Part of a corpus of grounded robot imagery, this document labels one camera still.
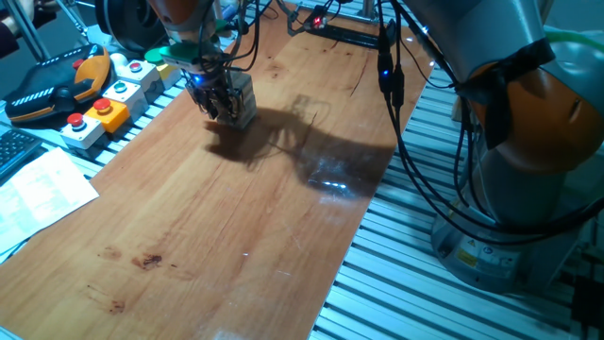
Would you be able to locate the black c-clamp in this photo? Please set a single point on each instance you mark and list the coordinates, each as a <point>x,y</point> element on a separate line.
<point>349,35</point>

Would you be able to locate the silver orange robot arm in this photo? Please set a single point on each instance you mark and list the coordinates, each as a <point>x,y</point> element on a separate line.
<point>472,28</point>

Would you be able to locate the stack of wooden jenga blocks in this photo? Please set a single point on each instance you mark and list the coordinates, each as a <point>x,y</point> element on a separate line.
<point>246,101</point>

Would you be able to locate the black connector with red light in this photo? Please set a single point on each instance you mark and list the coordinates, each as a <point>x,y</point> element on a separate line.
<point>317,21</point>

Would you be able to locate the grey box green button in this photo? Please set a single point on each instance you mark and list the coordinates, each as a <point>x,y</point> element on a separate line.
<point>125,96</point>

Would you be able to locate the grey box red button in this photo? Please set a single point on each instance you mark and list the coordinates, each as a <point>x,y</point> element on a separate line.
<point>141,75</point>
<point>82,134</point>

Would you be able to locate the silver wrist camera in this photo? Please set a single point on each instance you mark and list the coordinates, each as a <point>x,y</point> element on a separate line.
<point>181,64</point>

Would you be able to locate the black orange teach pendant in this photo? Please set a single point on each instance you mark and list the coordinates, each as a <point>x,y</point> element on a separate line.
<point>52,80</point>

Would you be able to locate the grey aluminium strut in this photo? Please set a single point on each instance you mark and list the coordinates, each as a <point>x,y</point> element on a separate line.
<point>29,30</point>
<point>75,19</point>

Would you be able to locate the yellow box red button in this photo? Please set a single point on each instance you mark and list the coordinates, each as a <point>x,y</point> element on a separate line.
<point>108,118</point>

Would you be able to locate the green adapter plate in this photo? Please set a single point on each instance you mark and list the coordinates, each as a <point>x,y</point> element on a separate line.
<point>184,51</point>

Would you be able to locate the metal frame pole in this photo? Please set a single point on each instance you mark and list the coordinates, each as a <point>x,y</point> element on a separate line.
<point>369,8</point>

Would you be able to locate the yellow box big green button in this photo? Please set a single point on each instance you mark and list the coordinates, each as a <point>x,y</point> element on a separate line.
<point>150,56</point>

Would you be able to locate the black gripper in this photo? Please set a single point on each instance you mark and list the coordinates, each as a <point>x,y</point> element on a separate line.
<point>203,85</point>

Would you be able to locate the black round spool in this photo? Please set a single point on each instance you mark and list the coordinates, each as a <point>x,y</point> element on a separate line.
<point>122,23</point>

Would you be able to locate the black keyboard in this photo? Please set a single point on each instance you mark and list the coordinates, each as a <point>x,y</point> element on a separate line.
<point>16,148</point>

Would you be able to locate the white printed paper sheet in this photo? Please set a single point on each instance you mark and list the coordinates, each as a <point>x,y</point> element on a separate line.
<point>42,193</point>

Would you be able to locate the person hand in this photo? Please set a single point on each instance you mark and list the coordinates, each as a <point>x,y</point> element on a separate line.
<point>42,5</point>

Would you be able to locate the orange wooden board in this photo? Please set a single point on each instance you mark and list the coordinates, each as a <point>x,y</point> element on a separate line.
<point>189,212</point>

